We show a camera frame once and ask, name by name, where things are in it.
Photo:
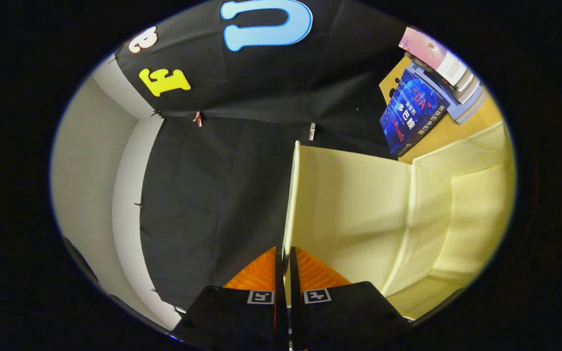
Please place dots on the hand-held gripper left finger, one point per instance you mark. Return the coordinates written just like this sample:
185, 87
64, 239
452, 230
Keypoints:
242, 317

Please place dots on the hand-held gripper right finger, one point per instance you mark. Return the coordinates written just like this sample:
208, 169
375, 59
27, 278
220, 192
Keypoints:
339, 317

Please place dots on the pale yellow fabric storage box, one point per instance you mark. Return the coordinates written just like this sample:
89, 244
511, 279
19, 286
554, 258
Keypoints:
354, 209

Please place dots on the silver clip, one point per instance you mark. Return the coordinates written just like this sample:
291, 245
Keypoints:
311, 131

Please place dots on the pink clip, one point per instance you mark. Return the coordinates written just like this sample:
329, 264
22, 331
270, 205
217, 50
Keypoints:
198, 119

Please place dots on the dark blue book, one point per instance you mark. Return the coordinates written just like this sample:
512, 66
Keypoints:
412, 114

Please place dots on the row of small black clips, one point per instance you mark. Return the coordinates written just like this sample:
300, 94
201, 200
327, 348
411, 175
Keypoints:
158, 114

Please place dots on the lavender blue book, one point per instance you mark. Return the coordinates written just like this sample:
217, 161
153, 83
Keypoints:
471, 107

